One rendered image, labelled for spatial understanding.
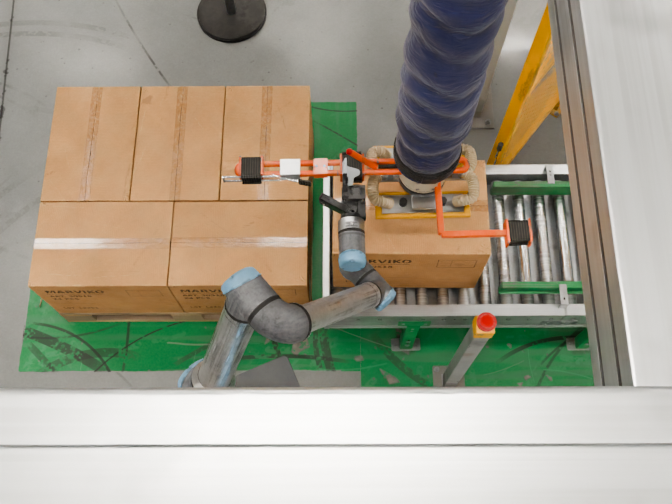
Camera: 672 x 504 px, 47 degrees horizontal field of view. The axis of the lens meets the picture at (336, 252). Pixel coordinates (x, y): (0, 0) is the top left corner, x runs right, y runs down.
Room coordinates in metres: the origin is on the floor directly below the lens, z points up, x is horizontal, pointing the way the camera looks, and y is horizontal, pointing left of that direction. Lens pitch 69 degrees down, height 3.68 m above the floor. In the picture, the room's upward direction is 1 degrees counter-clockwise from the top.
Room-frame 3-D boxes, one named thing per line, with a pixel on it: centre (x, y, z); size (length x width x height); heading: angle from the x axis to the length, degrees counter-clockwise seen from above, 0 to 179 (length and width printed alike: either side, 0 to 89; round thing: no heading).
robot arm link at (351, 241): (0.94, -0.05, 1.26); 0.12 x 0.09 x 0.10; 0
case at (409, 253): (1.24, -0.29, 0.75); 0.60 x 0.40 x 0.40; 89
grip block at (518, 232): (0.99, -0.61, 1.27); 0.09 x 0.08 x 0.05; 0
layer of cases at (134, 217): (1.56, 0.72, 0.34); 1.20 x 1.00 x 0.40; 89
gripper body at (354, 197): (1.11, -0.06, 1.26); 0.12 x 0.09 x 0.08; 0
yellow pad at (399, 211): (1.15, -0.31, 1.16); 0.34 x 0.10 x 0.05; 90
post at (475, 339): (0.75, -0.53, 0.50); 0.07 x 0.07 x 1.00; 89
